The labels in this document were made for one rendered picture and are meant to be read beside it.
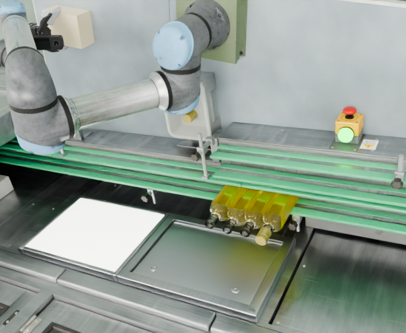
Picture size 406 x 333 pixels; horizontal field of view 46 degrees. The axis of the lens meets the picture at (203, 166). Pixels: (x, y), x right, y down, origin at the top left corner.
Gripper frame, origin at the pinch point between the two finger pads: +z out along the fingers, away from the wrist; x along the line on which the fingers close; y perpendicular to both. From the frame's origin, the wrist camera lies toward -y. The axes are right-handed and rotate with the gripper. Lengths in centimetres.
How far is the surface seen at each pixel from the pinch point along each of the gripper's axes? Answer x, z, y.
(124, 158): 43, -11, -28
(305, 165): 23, -14, -97
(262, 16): -12, 6, -74
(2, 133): 37.6, -23.6, 19.8
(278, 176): 32, -10, -88
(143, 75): 15.4, 5.5, -28.9
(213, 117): 24, 1, -60
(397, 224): 36, -12, -126
